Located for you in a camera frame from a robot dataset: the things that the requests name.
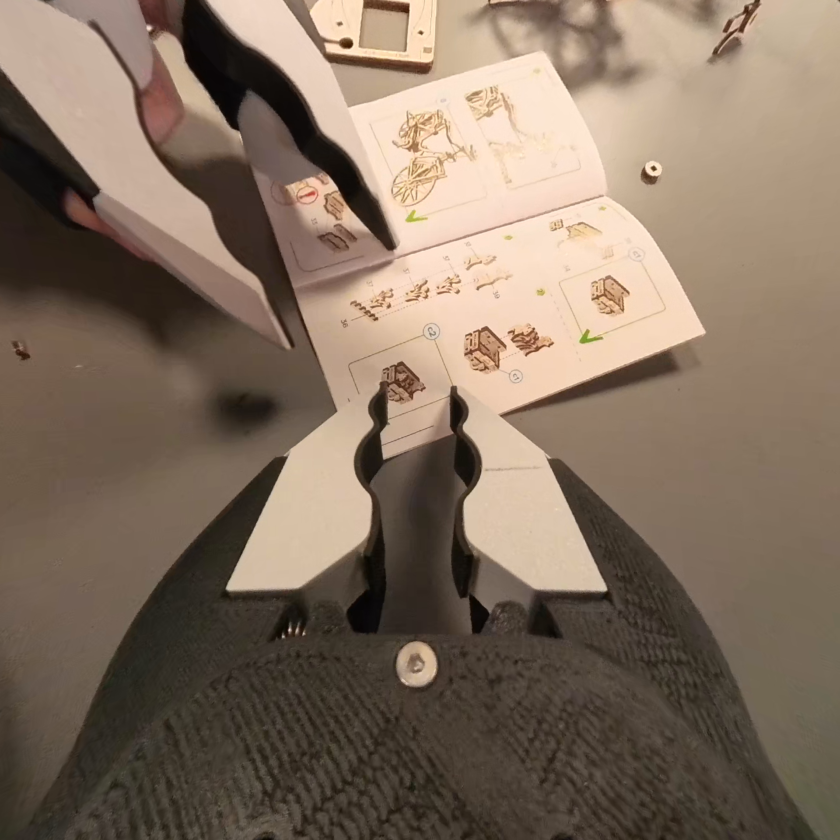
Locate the white instruction booklet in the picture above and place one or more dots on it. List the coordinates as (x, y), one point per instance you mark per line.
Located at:
(525, 262)

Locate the wooden sheet with rectangular cutouts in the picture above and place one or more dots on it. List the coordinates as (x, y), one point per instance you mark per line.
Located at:
(387, 52)

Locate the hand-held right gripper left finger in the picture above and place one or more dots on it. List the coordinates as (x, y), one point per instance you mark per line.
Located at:
(308, 518)

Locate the person's left hand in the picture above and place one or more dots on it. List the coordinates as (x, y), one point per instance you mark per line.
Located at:
(164, 111)

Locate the tiny wooden part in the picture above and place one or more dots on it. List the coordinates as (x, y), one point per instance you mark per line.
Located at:
(19, 350)

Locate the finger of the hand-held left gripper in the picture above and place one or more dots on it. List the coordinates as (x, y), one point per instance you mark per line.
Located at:
(305, 65)
(65, 98)

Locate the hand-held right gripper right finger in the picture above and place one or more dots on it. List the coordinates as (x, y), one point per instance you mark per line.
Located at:
(531, 531)

